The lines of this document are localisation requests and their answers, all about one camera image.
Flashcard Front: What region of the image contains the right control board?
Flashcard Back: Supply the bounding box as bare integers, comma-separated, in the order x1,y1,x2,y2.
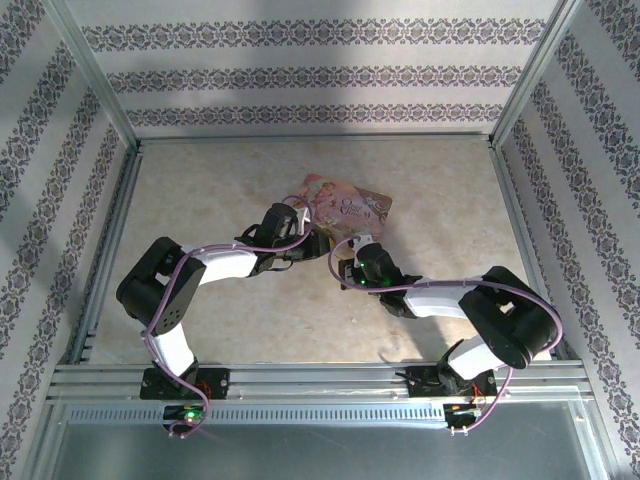
443,402,484,426

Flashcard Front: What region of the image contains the grey metal sheet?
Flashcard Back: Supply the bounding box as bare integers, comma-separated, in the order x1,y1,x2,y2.
27,399,617,480

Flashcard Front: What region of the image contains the left control board green LED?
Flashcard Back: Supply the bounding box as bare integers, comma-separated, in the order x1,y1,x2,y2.
163,404,206,425

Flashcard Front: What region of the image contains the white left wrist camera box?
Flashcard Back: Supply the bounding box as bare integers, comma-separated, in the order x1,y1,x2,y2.
292,204,314,234

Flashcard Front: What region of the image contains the thin aluminium frame rail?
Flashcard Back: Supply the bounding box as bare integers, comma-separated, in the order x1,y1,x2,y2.
135,130,496,145

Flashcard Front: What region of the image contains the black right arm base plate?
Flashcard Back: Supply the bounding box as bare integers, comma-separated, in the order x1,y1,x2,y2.
405,366,497,401

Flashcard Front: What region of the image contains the wide aluminium frame rail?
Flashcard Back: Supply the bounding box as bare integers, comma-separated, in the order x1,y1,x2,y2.
46,362,594,402

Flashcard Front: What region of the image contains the aluminium side frame rail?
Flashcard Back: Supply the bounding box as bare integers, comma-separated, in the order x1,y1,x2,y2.
490,142,584,364
73,142,145,364

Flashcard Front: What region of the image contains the slotted grey cable duct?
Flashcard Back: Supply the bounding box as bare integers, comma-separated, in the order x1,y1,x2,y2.
64,402,449,427

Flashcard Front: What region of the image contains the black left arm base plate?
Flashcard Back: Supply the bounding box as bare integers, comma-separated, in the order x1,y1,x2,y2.
139,366,231,401

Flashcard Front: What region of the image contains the aluminium frame post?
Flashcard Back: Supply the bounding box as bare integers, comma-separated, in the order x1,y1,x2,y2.
42,0,140,147
490,0,585,147

